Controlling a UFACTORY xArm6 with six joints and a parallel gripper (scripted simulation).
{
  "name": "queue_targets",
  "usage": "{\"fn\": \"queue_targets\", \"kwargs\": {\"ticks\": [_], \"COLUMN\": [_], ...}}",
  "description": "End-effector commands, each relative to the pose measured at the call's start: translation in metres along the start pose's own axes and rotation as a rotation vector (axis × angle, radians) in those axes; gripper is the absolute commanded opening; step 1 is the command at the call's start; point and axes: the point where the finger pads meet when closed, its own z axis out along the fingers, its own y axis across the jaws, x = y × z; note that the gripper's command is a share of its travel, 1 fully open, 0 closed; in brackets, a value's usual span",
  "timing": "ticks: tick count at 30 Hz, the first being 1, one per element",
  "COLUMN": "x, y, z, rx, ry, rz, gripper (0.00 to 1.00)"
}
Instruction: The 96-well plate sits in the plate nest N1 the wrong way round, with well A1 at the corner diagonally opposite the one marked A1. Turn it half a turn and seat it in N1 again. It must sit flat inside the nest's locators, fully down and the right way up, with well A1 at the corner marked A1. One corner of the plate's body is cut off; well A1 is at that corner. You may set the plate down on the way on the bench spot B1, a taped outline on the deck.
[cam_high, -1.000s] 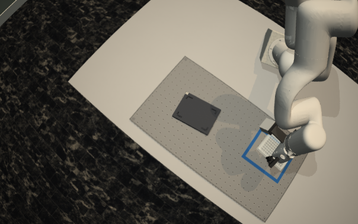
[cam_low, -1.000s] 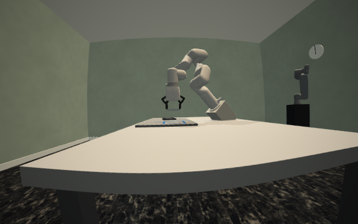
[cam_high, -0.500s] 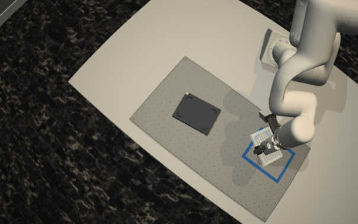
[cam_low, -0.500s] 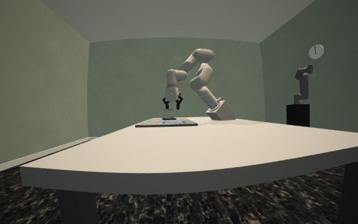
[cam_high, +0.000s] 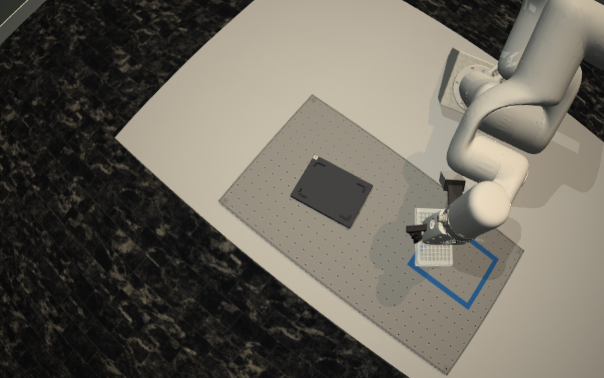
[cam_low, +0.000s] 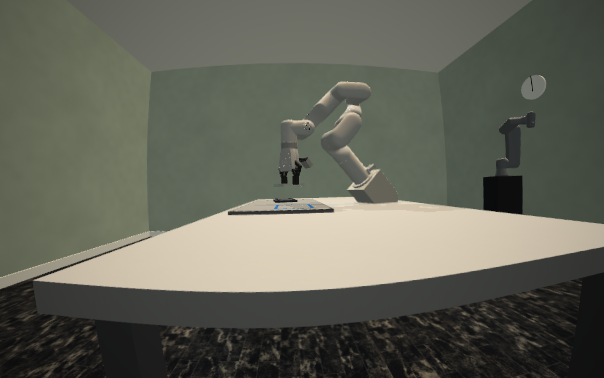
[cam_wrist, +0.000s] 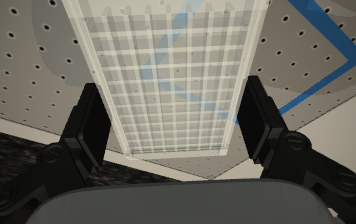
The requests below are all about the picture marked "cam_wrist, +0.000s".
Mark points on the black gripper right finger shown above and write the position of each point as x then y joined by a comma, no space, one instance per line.
268,139

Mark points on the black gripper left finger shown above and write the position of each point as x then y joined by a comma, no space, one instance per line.
60,166

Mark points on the grey speckled flat base plate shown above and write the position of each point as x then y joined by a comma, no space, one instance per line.
43,71

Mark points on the blue tape outline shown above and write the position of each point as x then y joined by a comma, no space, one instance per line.
329,29

